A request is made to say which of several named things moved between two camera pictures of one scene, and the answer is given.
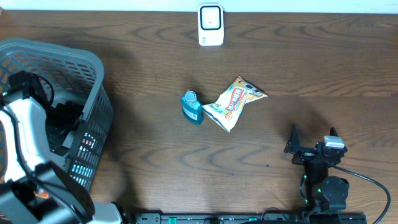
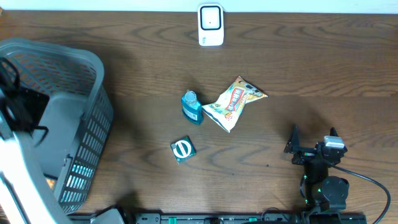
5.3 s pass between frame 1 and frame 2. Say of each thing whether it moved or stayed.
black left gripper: moved
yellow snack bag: stayed
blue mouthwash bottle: stayed
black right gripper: stayed
